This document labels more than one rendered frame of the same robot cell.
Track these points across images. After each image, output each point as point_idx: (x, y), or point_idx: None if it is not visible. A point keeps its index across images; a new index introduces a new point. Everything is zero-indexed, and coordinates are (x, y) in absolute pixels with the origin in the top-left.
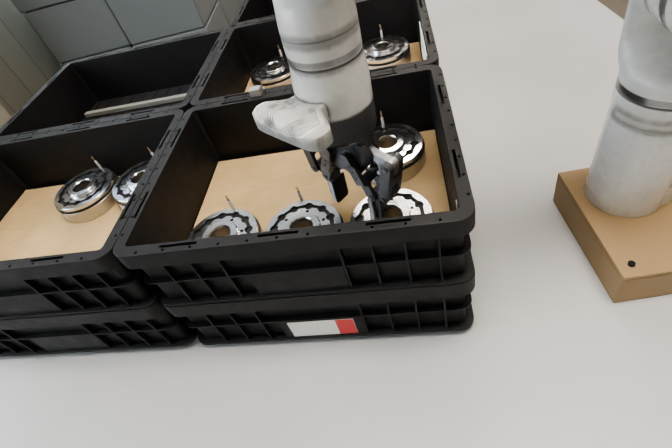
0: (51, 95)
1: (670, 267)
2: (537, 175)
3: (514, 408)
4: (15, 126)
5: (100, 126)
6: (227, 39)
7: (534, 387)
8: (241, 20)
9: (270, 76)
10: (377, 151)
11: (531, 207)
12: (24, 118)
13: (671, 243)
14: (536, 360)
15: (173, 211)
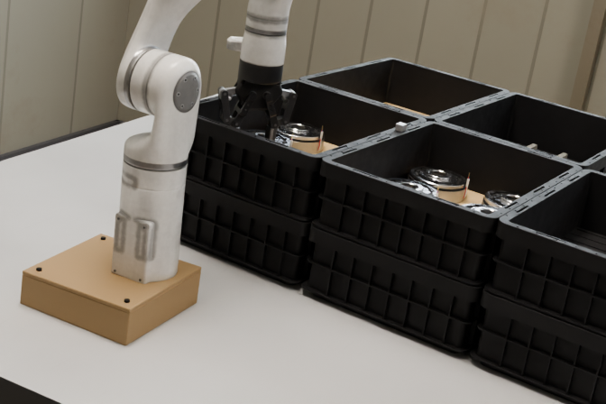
0: (589, 123)
1: (82, 243)
2: (231, 316)
3: (102, 220)
4: (535, 104)
5: (459, 105)
6: (548, 158)
7: (101, 228)
8: (605, 180)
9: (495, 194)
10: (234, 87)
11: (205, 294)
12: (547, 108)
13: (91, 253)
14: (111, 235)
15: (336, 119)
